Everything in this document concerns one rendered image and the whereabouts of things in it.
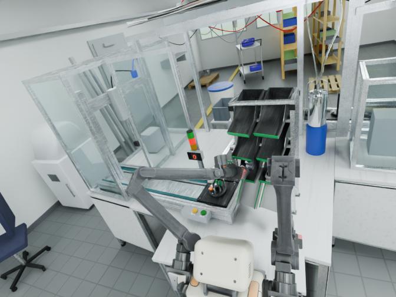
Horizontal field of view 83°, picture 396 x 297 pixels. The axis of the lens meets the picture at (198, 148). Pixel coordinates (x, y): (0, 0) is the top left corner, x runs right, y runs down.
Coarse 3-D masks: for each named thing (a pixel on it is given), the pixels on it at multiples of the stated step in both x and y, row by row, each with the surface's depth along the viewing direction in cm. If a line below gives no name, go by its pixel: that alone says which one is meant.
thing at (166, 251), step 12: (192, 228) 158; (204, 228) 156; (168, 240) 154; (156, 252) 148; (168, 252) 146; (192, 252) 142; (264, 252) 131; (168, 264) 141; (264, 264) 125; (300, 264) 121; (300, 276) 116; (300, 288) 111
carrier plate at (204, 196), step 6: (228, 186) 170; (234, 186) 169; (204, 192) 170; (228, 192) 165; (234, 192) 165; (198, 198) 166; (204, 198) 165; (210, 198) 164; (216, 198) 162; (222, 198) 161; (228, 198) 160; (216, 204) 158; (222, 204) 156
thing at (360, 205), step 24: (336, 144) 201; (336, 168) 176; (336, 192) 176; (360, 192) 167; (384, 192) 159; (336, 216) 189; (360, 216) 178; (384, 216) 169; (360, 240) 191; (384, 240) 180
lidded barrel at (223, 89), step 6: (216, 84) 504; (222, 84) 493; (228, 84) 483; (210, 90) 478; (216, 90) 469; (222, 90) 466; (228, 90) 472; (210, 96) 490; (216, 96) 477; (222, 96) 475; (228, 96) 478; (216, 102) 486
